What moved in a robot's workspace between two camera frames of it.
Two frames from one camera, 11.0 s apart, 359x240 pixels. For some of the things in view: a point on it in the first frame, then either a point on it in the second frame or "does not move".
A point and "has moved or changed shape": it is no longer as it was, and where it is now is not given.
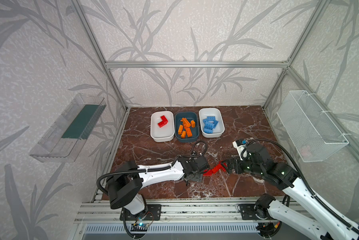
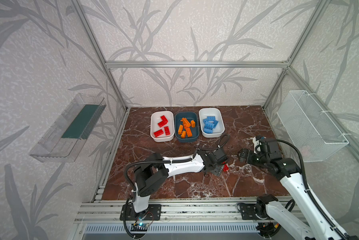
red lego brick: [207, 173] has moved or changed shape
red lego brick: [161, 124] does not move
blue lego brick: [211, 118] does not move
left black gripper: [201, 165] -> [216, 169]
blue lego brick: [206, 122] does not move
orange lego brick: [180, 129] does not move
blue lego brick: [208, 130] does not move
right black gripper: [232, 164] -> [244, 154]
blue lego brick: [209, 125] does not move
